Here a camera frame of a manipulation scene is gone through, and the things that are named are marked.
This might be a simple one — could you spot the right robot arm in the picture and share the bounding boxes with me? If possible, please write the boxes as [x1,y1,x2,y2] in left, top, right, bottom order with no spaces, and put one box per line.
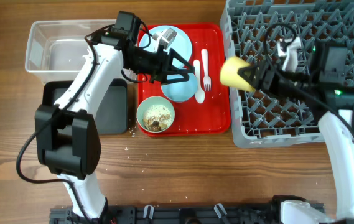
[231,39,354,223]

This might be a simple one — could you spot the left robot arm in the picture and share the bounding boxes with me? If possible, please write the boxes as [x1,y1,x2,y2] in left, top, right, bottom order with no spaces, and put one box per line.
[35,11,194,223]

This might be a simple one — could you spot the clear plastic bin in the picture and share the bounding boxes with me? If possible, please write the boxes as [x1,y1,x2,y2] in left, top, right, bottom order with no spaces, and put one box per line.
[25,19,116,83]

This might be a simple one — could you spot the white plastic fork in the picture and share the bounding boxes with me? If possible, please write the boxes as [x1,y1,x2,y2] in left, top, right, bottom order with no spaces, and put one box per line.
[201,49,212,91]

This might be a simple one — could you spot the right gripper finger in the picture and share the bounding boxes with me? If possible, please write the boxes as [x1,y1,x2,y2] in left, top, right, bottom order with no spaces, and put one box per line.
[238,65,258,77]
[240,73,258,89]

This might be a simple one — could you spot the black waste tray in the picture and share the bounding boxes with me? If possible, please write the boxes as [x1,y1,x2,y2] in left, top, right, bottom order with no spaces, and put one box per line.
[42,78,128,135]

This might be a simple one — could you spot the green bowl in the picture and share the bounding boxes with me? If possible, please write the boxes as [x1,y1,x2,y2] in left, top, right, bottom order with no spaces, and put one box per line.
[136,96,175,133]

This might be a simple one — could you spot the grey dishwasher rack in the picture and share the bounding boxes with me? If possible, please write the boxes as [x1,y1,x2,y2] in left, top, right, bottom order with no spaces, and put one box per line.
[220,0,354,148]

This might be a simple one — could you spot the white plastic spoon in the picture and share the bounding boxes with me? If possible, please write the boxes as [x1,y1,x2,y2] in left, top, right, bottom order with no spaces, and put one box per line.
[193,60,205,104]

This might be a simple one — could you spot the red serving tray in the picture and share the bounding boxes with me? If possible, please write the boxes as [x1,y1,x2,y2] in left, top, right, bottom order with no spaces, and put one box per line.
[140,23,231,137]

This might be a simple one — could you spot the yellow cup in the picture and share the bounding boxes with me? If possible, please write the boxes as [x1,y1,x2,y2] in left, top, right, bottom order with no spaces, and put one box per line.
[220,56,256,92]

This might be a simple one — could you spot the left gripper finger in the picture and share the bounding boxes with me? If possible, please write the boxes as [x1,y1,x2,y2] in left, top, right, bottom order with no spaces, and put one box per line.
[165,49,195,72]
[160,70,193,85]

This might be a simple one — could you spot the light blue bowl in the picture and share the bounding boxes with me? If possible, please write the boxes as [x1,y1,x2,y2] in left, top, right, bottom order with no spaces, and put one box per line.
[161,73,197,103]

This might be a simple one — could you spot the rice and food scraps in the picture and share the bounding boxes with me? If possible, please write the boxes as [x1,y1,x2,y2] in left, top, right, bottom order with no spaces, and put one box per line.
[142,105,173,133]

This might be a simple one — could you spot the light blue plate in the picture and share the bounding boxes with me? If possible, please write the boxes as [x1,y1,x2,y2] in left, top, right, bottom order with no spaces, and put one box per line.
[139,25,192,68]

